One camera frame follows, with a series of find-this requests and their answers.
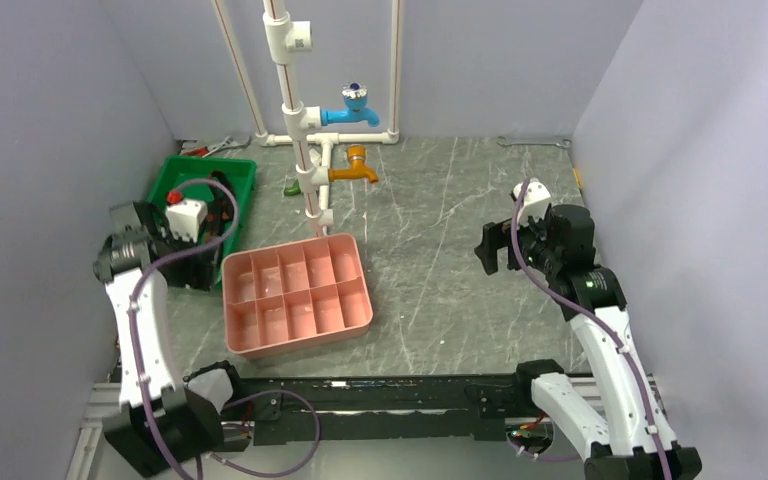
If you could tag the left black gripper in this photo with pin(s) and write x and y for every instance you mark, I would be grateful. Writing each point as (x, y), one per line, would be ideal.
(195, 274)

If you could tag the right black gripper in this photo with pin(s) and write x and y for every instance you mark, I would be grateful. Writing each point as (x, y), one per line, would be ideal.
(495, 235)

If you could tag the green plastic tray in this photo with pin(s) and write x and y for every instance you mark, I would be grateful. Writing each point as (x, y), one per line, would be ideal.
(241, 174)

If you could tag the pink compartment organizer box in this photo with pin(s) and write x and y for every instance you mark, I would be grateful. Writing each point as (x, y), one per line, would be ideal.
(294, 296)

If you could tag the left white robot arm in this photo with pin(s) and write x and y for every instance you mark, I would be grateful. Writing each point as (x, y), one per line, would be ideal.
(162, 421)

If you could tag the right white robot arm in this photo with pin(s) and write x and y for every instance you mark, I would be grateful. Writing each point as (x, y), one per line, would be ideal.
(630, 436)

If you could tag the silver wrench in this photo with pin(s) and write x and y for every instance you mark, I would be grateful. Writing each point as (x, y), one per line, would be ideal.
(507, 141)

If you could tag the green faucet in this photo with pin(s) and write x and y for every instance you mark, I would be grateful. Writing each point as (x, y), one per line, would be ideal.
(293, 190)

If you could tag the orange faucet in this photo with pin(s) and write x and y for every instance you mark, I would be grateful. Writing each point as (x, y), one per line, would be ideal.
(357, 169)

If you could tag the blue faucet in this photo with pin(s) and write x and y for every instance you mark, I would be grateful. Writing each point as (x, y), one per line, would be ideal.
(356, 110)

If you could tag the white pvc pipe assembly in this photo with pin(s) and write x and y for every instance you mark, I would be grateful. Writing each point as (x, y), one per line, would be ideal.
(286, 38)

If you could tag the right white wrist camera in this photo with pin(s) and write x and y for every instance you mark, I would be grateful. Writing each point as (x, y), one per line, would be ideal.
(536, 201)

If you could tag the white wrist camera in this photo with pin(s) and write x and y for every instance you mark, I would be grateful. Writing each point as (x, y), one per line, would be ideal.
(536, 201)
(184, 216)

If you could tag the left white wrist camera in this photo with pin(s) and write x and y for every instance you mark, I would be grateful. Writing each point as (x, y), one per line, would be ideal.
(184, 216)

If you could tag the red handled pliers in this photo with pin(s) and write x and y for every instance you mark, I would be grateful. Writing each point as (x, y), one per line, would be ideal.
(200, 149)

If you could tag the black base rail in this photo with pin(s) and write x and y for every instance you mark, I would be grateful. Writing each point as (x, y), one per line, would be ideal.
(280, 410)

